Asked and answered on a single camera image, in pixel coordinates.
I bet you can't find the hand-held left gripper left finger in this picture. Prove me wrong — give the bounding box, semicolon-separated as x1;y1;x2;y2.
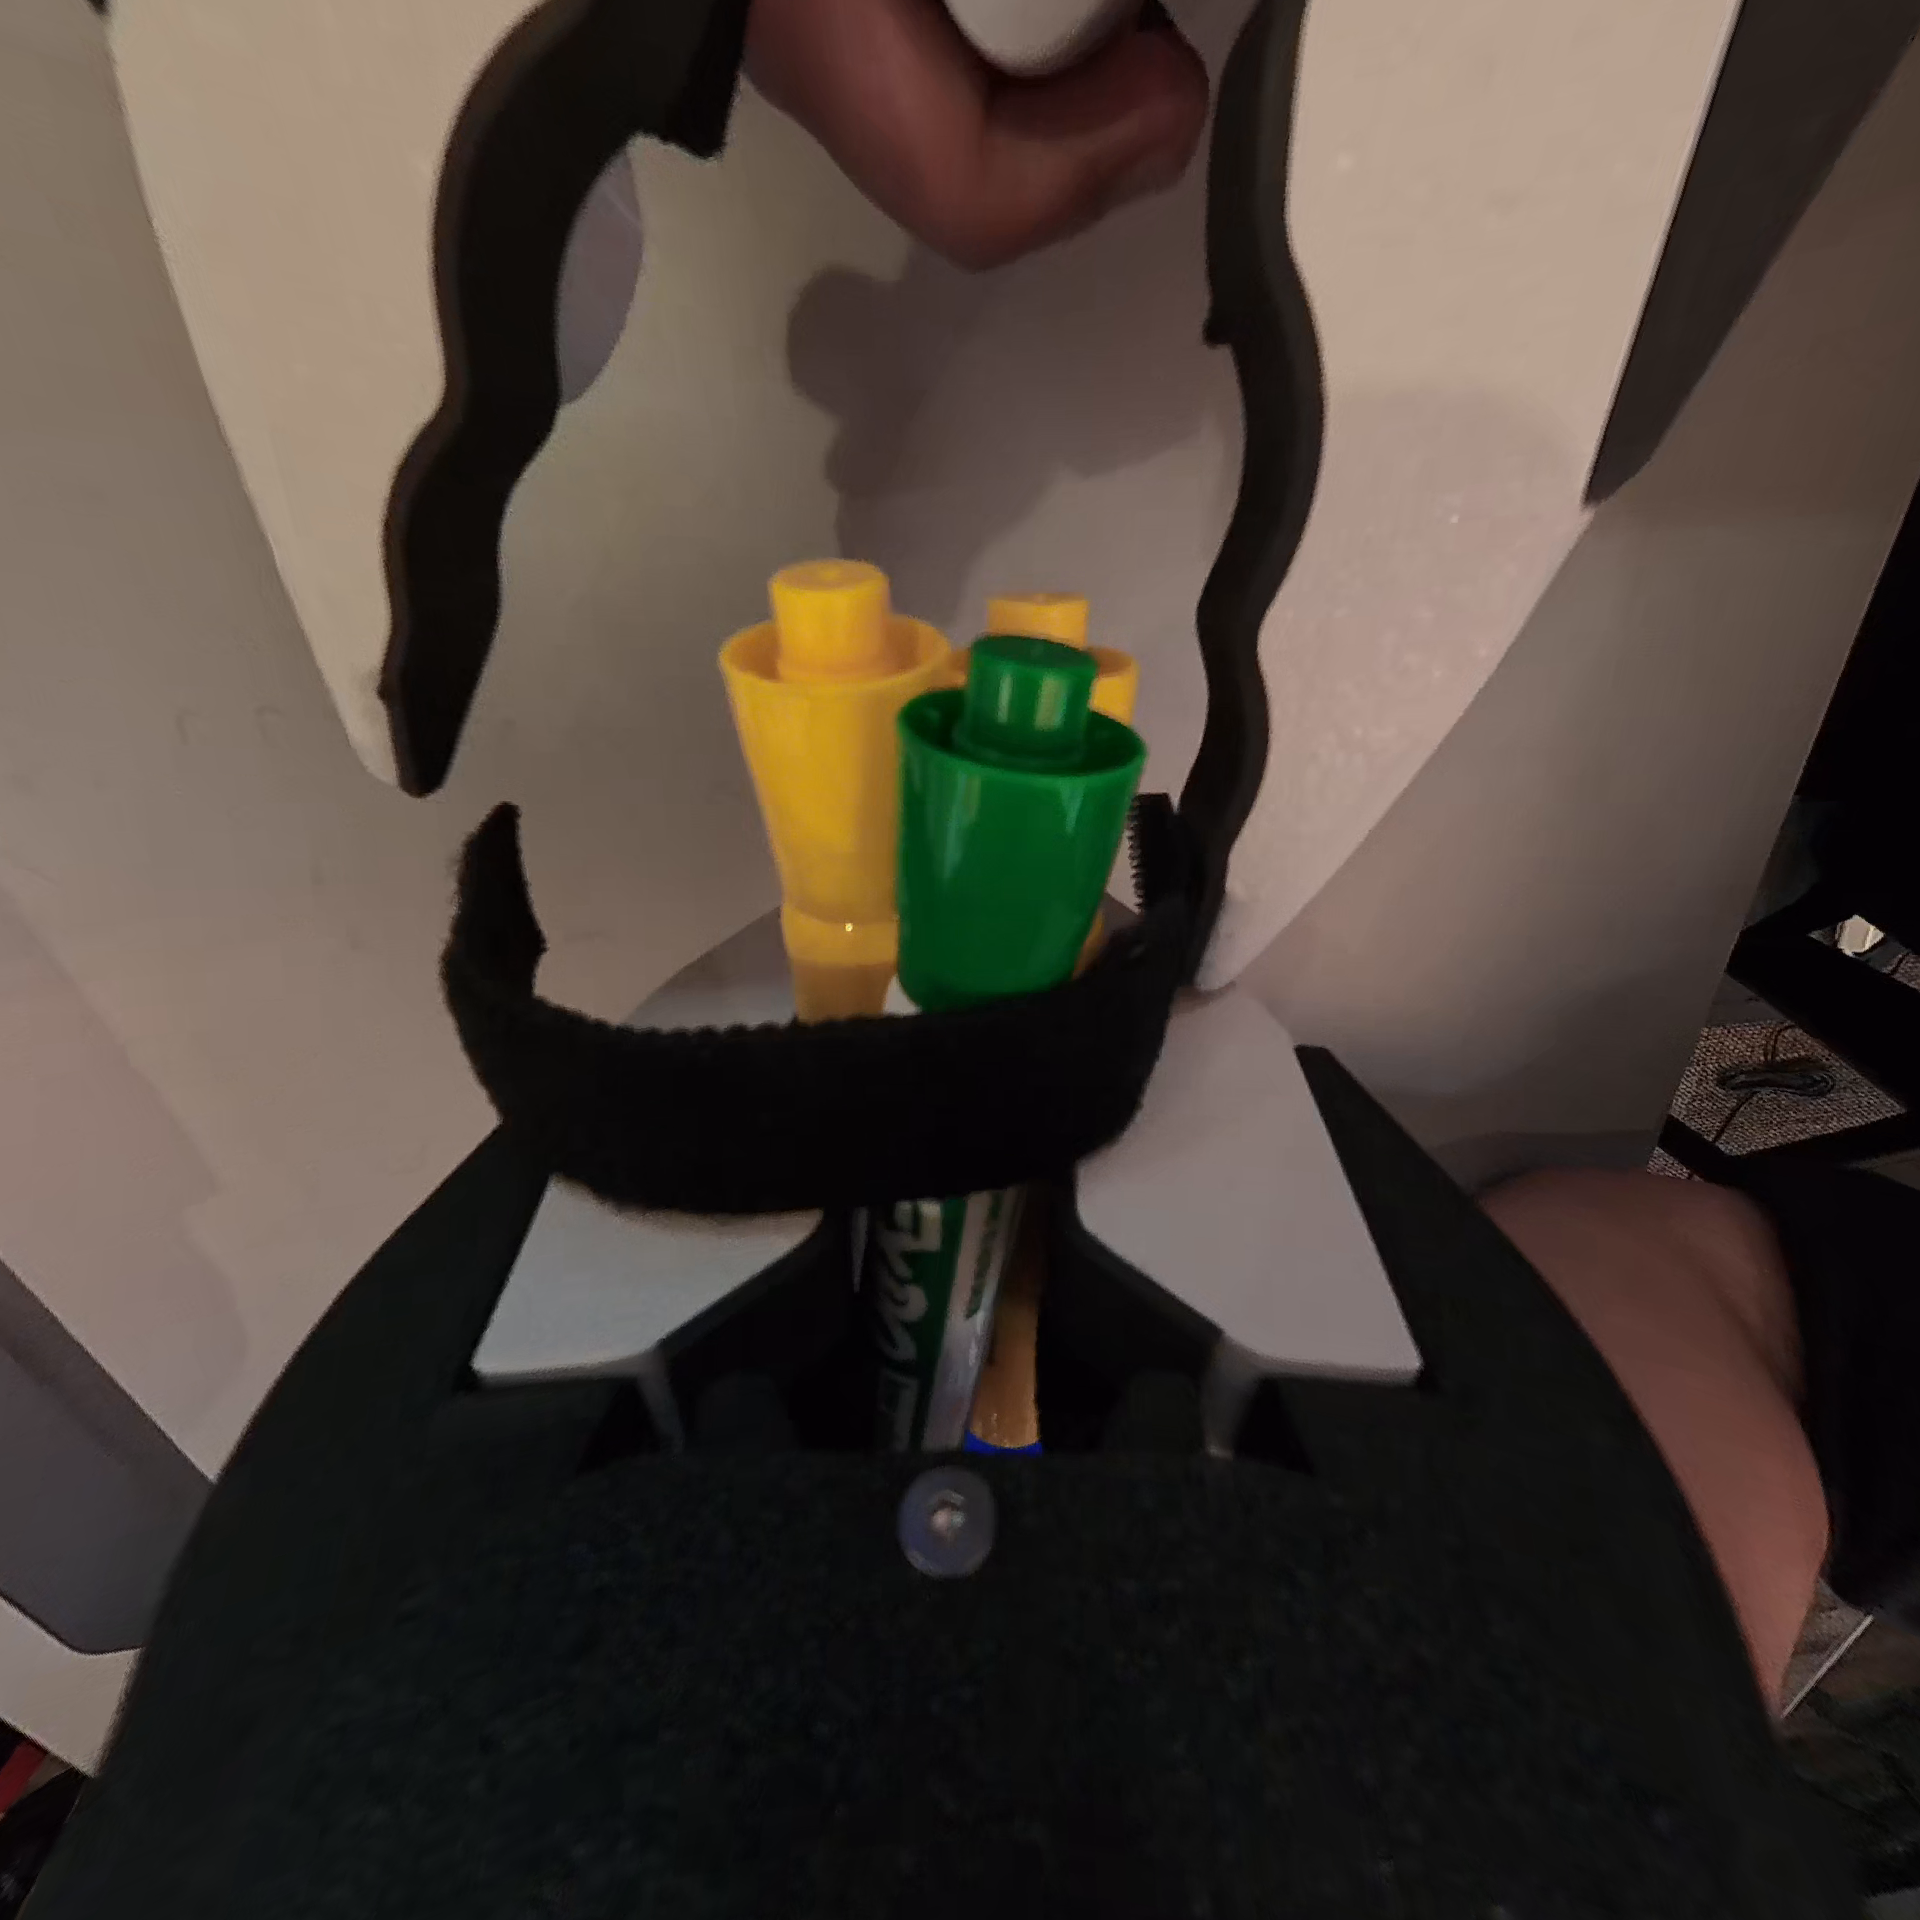
468;920;846;1386

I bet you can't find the green white dry-erase marker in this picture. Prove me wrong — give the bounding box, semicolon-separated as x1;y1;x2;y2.
847;634;1150;1455

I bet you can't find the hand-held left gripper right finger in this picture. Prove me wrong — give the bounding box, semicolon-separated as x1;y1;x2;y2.
1046;896;1422;1386

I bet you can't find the black hook-and-loop strap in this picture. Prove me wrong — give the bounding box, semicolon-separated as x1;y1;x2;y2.
438;791;1204;1216

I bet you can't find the yellow highlighter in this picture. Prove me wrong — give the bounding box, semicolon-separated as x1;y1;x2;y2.
718;560;952;1024
944;592;1145;1455

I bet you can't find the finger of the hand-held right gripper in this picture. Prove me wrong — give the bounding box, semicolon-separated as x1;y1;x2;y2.
1189;0;1749;995
96;0;753;801

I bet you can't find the person's black shirt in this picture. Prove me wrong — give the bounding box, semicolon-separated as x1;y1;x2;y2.
1769;1178;1920;1630

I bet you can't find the red bag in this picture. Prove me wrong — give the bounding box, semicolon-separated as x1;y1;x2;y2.
0;1722;73;1854

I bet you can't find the person's right hand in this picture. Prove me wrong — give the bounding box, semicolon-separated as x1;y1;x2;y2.
748;0;1212;275

